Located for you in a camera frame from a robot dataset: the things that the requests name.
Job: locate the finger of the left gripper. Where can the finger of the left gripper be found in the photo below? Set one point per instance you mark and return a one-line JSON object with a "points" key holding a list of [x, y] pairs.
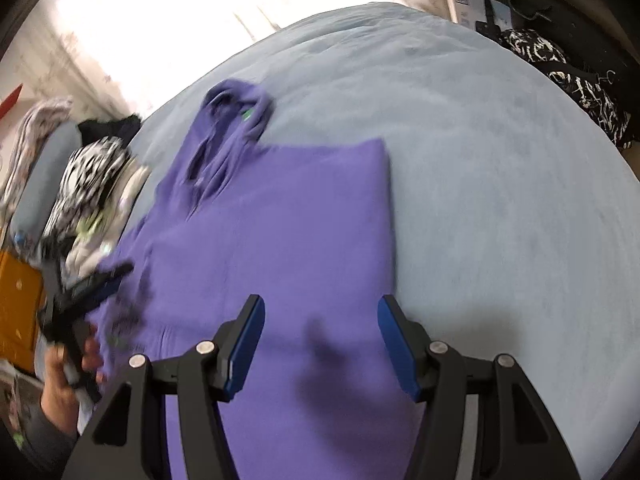
{"points": [[107, 279]]}

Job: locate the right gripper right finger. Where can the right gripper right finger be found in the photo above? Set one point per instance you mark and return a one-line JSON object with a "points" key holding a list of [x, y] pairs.
{"points": [[515, 436]]}

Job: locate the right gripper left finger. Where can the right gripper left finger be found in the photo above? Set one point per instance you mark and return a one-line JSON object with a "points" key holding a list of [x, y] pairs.
{"points": [[127, 436]]}

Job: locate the purple zip hoodie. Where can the purple zip hoodie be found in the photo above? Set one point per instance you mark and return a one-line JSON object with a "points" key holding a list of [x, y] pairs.
{"points": [[308, 229]]}

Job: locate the black patterned hanging clothes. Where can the black patterned hanging clothes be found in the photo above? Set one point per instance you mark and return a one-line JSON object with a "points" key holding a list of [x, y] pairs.
{"points": [[597, 95]]}

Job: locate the person left hand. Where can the person left hand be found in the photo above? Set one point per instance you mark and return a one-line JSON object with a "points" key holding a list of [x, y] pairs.
{"points": [[59, 402]]}

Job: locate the orange wooden headboard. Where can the orange wooden headboard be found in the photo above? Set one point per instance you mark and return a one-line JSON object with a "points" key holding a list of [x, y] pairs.
{"points": [[21, 296]]}

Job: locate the light green folded garment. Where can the light green folded garment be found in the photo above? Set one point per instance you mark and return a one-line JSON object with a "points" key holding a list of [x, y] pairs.
{"points": [[91, 226]]}

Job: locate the rolled blue-grey blanket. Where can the rolled blue-grey blanket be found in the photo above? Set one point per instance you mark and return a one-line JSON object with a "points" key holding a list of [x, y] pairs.
{"points": [[35, 205]]}

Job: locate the black white patterned garment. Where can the black white patterned garment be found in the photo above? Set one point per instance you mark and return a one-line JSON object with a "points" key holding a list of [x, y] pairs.
{"points": [[88, 177]]}

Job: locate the white puffer jacket folded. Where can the white puffer jacket folded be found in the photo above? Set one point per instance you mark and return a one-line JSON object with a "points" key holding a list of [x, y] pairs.
{"points": [[85, 255]]}

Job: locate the black folded garment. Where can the black folded garment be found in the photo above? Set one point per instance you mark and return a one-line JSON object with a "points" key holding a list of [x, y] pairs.
{"points": [[125, 129]]}

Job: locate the grey patterned folded blanket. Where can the grey patterned folded blanket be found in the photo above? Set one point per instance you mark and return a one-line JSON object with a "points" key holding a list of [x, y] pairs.
{"points": [[32, 131]]}

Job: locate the blue-grey bed blanket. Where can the blue-grey bed blanket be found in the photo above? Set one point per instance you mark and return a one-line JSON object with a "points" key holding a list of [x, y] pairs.
{"points": [[515, 220]]}

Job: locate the floral sheer curtain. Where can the floral sheer curtain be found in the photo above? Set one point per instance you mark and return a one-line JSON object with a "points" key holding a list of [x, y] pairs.
{"points": [[116, 57]]}

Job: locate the red wall shelf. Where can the red wall shelf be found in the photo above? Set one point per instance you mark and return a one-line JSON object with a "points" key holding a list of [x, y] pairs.
{"points": [[9, 102]]}

